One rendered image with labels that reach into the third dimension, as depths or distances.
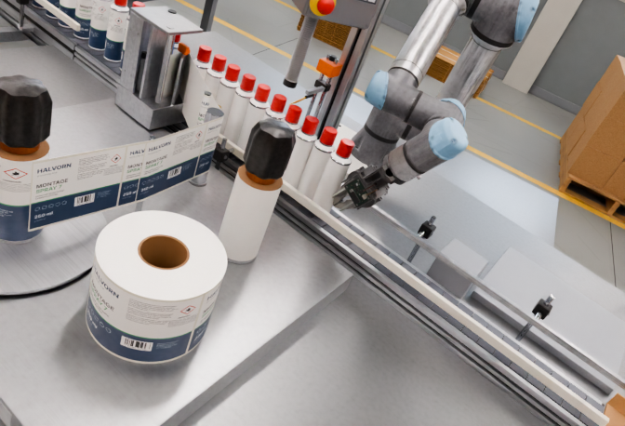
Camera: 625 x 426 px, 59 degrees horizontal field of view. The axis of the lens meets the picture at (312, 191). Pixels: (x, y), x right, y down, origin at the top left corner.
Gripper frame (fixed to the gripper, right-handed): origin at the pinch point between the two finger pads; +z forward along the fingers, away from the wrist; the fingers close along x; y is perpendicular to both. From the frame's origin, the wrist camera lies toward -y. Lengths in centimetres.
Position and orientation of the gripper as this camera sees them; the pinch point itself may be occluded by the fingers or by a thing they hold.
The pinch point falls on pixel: (339, 202)
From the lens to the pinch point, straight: 130.9
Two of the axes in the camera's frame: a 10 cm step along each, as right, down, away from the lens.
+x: 5.0, 8.6, -0.5
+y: -5.7, 2.8, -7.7
